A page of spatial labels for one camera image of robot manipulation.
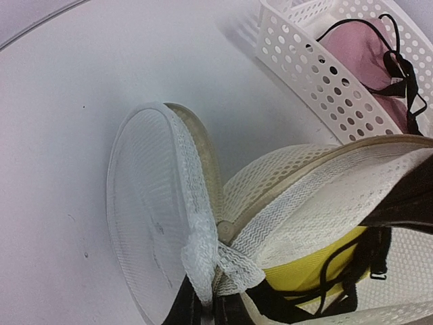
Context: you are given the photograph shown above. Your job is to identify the white mesh laundry bag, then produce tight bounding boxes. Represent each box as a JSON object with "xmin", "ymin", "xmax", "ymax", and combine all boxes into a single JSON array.
[{"xmin": 106, "ymin": 103, "xmax": 432, "ymax": 324}]

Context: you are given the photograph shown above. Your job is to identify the white perforated plastic basket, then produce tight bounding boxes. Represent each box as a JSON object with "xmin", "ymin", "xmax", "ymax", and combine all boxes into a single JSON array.
[{"xmin": 219, "ymin": 0, "xmax": 432, "ymax": 144}]

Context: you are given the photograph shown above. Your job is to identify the pink bra black straps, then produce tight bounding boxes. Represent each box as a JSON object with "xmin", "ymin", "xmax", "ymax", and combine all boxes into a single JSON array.
[{"xmin": 317, "ymin": 13, "xmax": 428, "ymax": 136}]

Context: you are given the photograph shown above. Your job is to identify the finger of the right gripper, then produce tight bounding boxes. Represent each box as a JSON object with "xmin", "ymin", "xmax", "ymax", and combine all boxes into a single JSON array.
[{"xmin": 361, "ymin": 157, "xmax": 432, "ymax": 234}]

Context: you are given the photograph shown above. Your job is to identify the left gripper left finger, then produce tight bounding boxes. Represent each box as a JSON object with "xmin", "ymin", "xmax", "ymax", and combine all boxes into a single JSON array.
[{"xmin": 162, "ymin": 276, "xmax": 213, "ymax": 325}]

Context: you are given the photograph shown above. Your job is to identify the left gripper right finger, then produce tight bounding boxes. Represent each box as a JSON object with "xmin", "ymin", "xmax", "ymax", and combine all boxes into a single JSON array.
[{"xmin": 213, "ymin": 294, "xmax": 252, "ymax": 325}]

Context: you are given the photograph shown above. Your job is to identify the yellow bra black straps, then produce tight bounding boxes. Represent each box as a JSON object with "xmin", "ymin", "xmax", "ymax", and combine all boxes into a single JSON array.
[{"xmin": 246, "ymin": 224, "xmax": 393, "ymax": 319}]

